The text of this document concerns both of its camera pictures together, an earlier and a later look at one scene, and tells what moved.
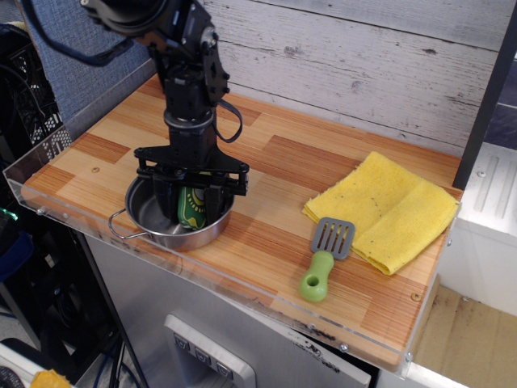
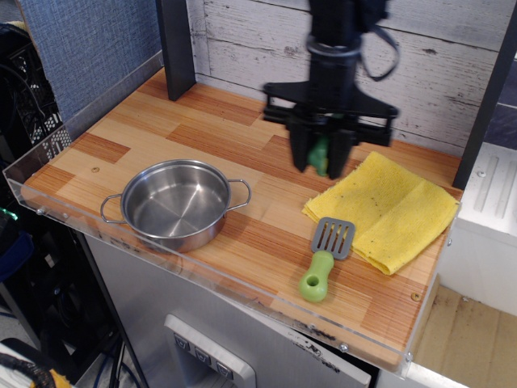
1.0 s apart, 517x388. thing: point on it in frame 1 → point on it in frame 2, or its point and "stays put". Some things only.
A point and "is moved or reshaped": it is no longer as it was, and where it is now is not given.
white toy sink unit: [481, 259] stays put
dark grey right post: [488, 102] stays put
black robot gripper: [191, 154] → [332, 90]
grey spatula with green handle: [333, 238] stays put
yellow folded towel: [397, 217] stays put
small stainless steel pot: [142, 209] is moved or reshaped
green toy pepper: [191, 210] → [318, 156]
